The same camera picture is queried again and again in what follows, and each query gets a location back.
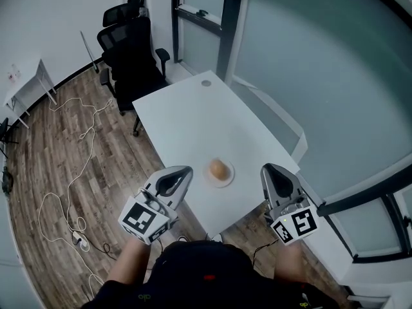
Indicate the black mesh office chair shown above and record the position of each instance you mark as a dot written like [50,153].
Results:
[135,60]

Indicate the small white side table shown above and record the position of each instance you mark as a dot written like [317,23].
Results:
[29,85]

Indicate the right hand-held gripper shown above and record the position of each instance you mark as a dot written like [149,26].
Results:
[296,224]

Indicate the grey round desk grommet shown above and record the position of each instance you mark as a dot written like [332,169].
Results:
[205,83]

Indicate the small black sill object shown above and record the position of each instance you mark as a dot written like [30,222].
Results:
[202,12]

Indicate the person's right forearm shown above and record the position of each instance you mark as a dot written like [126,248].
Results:
[288,262]

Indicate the small black chair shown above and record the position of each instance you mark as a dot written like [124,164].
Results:
[6,134]

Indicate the black framed window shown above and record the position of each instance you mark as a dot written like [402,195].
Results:
[370,230]
[230,27]

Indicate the white small plate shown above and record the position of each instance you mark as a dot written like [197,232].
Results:
[225,183]

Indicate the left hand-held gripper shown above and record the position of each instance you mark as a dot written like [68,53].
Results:
[138,219]

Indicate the white power strip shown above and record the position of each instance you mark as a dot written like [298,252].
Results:
[80,240]

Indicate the person's black shirt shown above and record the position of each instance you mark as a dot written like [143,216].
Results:
[209,288]

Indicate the yellow-brown potato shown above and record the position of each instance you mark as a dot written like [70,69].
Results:
[219,169]

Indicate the person's left forearm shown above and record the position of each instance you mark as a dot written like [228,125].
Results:
[132,259]

